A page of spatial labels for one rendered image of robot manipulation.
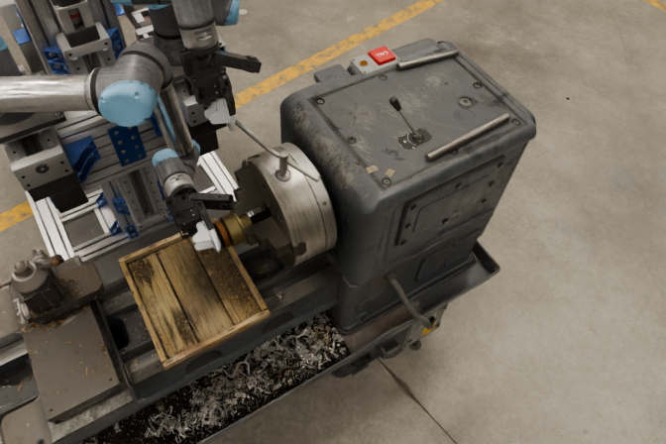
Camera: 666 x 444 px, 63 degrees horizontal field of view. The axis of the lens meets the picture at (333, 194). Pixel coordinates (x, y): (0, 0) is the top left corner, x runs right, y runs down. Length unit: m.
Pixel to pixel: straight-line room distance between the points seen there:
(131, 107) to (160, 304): 0.56
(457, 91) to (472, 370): 1.34
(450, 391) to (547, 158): 1.51
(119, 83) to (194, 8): 0.27
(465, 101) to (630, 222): 1.84
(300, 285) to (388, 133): 0.51
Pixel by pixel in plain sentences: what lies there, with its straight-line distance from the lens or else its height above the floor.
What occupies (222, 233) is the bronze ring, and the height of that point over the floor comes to 1.11.
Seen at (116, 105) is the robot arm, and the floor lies 1.39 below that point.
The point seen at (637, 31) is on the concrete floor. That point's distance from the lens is 4.61.
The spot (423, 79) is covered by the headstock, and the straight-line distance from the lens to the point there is 1.60.
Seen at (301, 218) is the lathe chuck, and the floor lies 1.18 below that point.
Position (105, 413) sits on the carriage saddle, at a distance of 1.47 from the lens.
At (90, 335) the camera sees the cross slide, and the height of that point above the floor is 0.97.
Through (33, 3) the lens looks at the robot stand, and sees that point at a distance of 1.78.
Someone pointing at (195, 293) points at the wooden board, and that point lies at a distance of 1.58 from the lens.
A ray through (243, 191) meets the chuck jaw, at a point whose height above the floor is 1.16.
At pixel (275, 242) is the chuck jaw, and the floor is 1.12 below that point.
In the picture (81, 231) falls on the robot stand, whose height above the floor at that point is 0.21.
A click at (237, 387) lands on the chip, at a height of 0.58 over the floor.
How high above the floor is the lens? 2.27
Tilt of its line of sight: 53 degrees down
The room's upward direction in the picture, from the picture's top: 5 degrees clockwise
